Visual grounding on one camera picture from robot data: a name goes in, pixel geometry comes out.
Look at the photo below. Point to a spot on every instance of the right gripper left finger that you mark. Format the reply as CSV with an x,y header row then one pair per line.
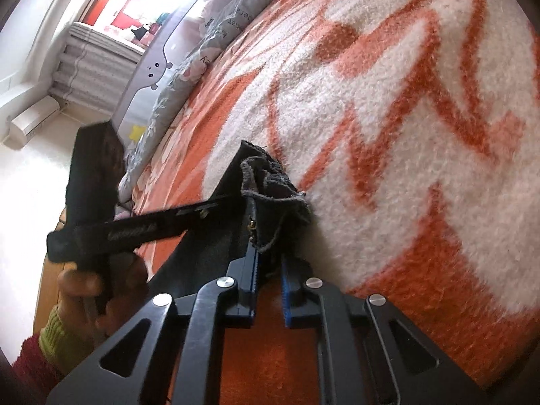
x,y
170,351

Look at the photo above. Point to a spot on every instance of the person's left hand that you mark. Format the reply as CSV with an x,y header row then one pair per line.
x,y
76,287

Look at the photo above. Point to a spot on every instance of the black pants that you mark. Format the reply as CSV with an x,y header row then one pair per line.
x,y
265,208

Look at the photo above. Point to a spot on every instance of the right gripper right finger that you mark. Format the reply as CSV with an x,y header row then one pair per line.
x,y
368,351

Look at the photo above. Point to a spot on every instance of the red sleeve green cuff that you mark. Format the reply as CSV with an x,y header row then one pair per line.
x,y
52,353

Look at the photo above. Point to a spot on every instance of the grey floral quilt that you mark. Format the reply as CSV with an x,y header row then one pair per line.
x,y
225,26

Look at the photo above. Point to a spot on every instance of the grey bed guard rail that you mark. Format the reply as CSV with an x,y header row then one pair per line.
x,y
178,36

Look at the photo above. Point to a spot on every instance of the orange white floral blanket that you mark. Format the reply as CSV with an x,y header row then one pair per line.
x,y
413,128

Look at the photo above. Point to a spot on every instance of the wooden headboard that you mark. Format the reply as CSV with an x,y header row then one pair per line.
x,y
48,292

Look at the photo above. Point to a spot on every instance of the white air conditioner unit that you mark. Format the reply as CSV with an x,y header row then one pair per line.
x,y
25,125

